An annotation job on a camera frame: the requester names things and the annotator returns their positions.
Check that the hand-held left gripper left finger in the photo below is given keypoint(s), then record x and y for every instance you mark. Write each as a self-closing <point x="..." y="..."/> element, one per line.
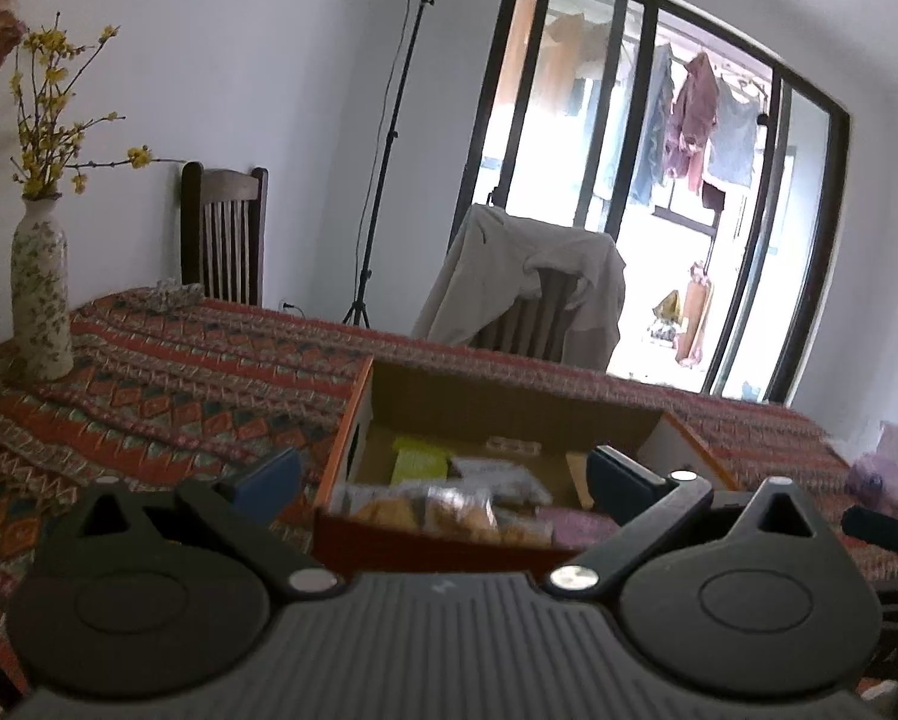
<point x="265" y="480"/>

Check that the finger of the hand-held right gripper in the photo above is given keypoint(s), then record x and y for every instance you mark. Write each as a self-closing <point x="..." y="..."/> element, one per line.
<point x="880" y="526"/>

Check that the patterned tissue box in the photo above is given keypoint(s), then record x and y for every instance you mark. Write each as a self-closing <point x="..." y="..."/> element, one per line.
<point x="173" y="295"/>

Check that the yellow bag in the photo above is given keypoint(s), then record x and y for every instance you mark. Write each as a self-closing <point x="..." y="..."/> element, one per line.
<point x="666" y="315"/>

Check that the hanging light blue shirt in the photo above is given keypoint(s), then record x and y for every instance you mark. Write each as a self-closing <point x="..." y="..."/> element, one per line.
<point x="733" y="139"/>

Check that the black light stand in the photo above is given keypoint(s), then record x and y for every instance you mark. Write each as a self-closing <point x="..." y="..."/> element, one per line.
<point x="389" y="150"/>

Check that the hanging beige shirt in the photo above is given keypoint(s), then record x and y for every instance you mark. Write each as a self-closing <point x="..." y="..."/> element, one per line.
<point x="580" y="52"/>

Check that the wooden board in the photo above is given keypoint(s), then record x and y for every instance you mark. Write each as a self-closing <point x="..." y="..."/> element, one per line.
<point x="695" y="315"/>

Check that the pile of snack packets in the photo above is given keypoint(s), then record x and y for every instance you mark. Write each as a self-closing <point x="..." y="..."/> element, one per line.
<point x="456" y="510"/>

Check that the wall socket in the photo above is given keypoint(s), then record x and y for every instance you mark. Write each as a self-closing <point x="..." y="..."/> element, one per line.
<point x="289" y="306"/>

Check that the chair under jacket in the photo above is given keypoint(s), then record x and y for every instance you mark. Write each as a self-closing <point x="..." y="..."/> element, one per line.
<point x="527" y="315"/>

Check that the hanging blue pants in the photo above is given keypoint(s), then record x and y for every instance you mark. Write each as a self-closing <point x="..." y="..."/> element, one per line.
<point x="651" y="127"/>

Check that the hanging dark cloth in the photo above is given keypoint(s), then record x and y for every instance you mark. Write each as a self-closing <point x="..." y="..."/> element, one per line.
<point x="713" y="196"/>

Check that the yellow flower branches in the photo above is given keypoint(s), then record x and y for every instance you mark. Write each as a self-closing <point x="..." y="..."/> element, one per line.
<point x="44" y="127"/>

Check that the black sliding door frame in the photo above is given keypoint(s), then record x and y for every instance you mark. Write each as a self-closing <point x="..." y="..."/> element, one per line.
<point x="763" y="240"/>

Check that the orange cardboard box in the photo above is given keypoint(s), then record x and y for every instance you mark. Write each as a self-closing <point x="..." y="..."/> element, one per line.
<point x="434" y="405"/>

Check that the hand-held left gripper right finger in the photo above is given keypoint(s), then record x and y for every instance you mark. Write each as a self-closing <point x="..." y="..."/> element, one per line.
<point x="621" y="481"/>

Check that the hanging maroon shirt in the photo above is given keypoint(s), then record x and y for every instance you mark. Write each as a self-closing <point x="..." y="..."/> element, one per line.
<point x="692" y="120"/>

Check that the purple plastic bag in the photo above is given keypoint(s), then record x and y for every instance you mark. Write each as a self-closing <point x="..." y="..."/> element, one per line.
<point x="883" y="476"/>

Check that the dark wooden chair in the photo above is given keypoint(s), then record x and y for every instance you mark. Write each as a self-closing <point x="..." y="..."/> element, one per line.
<point x="192" y="240"/>

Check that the floral ceramic vase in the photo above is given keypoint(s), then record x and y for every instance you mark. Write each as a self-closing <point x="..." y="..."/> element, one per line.
<point x="40" y="300"/>

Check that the white jacket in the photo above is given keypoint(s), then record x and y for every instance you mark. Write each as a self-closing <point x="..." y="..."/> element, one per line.
<point x="479" y="277"/>

